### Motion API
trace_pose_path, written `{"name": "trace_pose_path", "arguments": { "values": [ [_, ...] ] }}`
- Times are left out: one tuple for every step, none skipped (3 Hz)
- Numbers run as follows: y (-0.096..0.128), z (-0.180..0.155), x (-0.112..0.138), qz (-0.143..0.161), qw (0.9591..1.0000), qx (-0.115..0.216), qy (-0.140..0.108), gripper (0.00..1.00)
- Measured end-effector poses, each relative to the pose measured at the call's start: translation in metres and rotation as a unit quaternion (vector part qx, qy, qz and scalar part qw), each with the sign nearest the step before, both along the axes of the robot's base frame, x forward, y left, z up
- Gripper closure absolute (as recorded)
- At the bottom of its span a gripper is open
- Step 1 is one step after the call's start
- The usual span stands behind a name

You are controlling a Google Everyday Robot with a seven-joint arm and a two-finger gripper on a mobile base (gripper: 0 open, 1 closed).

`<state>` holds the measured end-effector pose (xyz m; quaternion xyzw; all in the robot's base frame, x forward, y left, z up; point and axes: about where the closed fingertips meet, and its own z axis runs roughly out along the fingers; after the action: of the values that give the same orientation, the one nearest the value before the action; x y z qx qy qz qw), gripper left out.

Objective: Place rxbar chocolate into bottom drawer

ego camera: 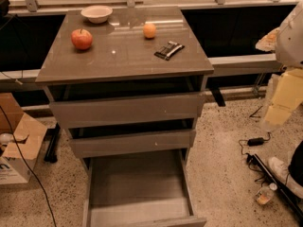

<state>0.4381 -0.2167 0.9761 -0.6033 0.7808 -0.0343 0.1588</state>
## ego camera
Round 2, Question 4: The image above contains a yellow taped gripper finger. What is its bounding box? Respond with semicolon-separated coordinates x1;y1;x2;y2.
260;68;303;132

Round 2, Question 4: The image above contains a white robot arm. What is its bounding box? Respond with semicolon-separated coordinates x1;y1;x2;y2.
256;1;303;132

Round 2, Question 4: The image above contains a grey drawer cabinet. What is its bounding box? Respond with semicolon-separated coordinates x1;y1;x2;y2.
35;6;215;175

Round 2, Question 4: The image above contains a grey top drawer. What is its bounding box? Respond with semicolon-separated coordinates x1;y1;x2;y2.
50;78;204;129

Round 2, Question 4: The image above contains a grey drawer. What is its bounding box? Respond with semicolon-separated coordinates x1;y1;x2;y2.
50;78;204;129
70;118;196;158

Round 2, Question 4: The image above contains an open bottom drawer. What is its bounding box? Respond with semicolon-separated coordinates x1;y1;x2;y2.
81;149;206;227

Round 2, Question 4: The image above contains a grey middle drawer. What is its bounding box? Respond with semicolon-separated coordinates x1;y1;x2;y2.
70;118;196;158

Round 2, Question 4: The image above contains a black power adapter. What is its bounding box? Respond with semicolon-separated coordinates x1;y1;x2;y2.
247;137;265;147

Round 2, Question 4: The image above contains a black tripod leg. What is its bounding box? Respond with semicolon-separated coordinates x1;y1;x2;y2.
246;154;303;221

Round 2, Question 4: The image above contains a white shoe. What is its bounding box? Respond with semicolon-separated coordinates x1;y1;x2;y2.
268;157;303;199

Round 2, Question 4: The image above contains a plastic bottle on floor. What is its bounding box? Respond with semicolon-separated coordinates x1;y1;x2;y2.
255;183;277;205

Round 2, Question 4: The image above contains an orange fruit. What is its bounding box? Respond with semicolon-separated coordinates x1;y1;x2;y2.
143;24;156;39

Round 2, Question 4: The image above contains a white bowl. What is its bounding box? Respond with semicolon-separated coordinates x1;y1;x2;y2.
80;6;113;24

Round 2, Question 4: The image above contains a red apple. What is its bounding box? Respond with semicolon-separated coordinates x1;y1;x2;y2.
71;28;93;50

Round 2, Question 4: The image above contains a black stand foot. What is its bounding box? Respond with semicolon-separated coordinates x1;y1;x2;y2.
44;124;61;163

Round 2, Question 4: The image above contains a cardboard box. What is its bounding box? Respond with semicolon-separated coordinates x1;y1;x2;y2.
0;93;47;184

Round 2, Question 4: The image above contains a black cable on floor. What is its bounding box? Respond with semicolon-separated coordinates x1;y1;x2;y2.
0;104;58;227

